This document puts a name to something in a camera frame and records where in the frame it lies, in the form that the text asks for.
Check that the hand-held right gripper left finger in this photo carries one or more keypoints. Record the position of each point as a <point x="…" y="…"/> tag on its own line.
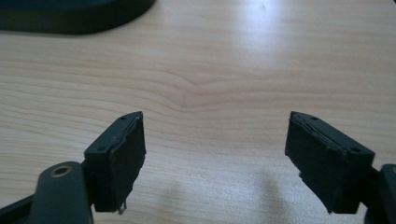
<point x="116" y="165"/>

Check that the black round base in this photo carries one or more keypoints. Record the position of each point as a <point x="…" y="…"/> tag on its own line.
<point x="68" y="15"/>

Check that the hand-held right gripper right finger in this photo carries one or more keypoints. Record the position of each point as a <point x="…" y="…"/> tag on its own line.
<point x="327" y="165"/>

